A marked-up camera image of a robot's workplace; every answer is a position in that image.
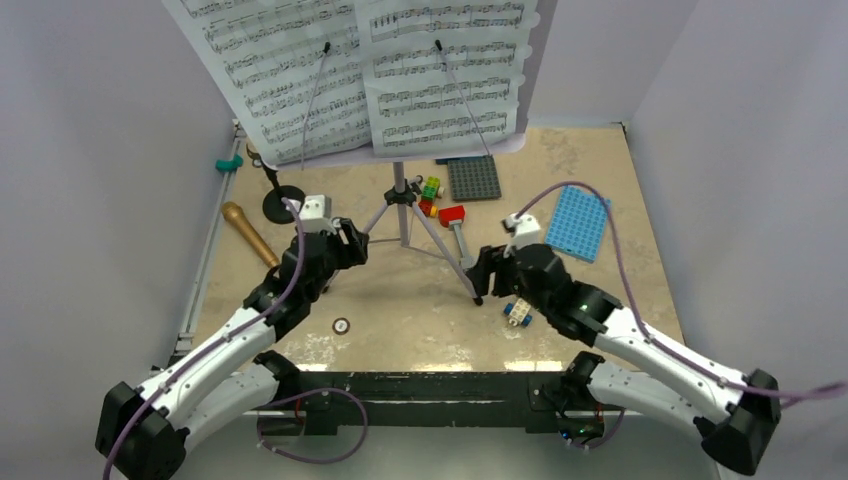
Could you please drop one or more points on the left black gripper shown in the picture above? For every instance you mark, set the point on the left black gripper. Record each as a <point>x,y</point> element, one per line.
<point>354,251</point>

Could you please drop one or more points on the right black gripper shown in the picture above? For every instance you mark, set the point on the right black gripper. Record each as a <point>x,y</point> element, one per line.
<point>491,260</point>

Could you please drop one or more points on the black microphone stand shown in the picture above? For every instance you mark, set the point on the black microphone stand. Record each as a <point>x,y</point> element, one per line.
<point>283,201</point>

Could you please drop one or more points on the gold microphone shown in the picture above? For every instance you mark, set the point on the gold microphone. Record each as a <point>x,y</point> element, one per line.
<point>235,216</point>

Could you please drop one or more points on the sheet music page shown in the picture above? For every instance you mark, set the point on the sheet music page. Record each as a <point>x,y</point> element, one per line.
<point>443,77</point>
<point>289,70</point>

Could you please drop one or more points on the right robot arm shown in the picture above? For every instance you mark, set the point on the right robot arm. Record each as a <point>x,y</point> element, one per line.
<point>733,413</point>

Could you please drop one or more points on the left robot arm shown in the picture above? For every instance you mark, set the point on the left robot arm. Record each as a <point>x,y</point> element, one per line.
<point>147,431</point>

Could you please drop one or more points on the white blue lego car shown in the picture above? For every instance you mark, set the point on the white blue lego car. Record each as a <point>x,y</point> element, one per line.
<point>518,313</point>

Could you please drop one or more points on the light blue lego baseplate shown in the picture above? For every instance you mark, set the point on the light blue lego baseplate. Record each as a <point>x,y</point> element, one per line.
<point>577,224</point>

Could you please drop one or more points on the red and grey lego hammer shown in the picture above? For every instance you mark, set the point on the red and grey lego hammer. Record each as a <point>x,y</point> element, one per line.
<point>453,218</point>

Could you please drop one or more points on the dark grey lego baseplate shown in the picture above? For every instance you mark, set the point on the dark grey lego baseplate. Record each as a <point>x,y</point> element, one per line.
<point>473,178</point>

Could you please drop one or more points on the red yellow lego piece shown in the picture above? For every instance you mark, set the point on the red yellow lego piece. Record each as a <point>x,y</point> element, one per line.
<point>428,208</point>

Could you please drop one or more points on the green yellow lego brick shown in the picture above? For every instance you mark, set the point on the green yellow lego brick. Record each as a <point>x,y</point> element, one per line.
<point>431,189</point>

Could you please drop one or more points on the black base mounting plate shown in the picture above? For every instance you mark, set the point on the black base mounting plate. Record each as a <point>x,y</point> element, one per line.
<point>319,403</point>

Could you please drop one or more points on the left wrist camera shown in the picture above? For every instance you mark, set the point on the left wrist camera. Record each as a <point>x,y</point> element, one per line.
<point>315,215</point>

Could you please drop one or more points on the aluminium frame rail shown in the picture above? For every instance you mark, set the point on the aluminium frame rail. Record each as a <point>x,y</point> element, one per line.
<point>197,292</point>

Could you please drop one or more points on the teal clamp on rail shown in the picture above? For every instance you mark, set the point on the teal clamp on rail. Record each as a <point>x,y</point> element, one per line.
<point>229,165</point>

